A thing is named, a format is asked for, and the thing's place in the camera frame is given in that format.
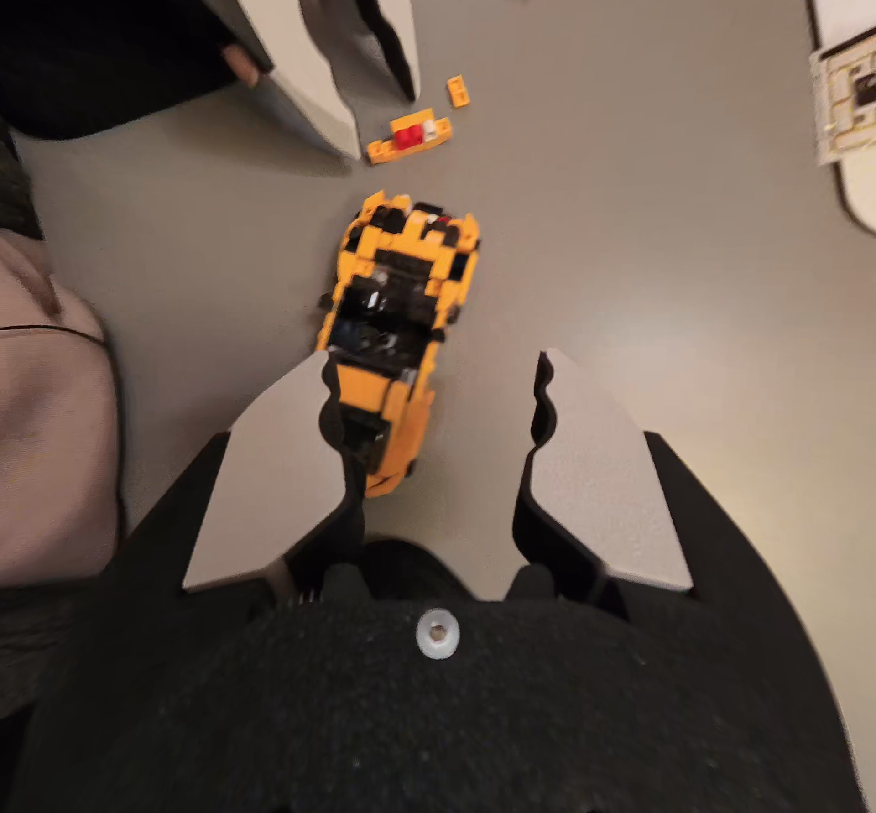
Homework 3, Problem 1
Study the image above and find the orange lego bumper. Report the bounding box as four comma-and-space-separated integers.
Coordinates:
365, 107, 454, 166

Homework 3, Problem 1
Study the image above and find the lego sticker sheet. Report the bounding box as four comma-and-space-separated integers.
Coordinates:
809, 32, 876, 166

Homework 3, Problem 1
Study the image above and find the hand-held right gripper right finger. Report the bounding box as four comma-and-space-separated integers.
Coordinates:
512, 348, 695, 602

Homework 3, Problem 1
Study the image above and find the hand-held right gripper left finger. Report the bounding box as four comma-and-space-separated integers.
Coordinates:
181, 349, 365, 605

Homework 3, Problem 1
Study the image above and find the orange lego car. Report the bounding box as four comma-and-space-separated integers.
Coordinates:
315, 190, 482, 500

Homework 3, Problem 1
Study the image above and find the person's black fleece jacket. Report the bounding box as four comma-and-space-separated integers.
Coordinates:
0, 118, 93, 721

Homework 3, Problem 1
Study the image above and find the person's beige shirt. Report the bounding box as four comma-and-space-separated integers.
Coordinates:
0, 228, 125, 589

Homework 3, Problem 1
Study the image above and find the person's left hand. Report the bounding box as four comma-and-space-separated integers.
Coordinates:
220, 43, 263, 89

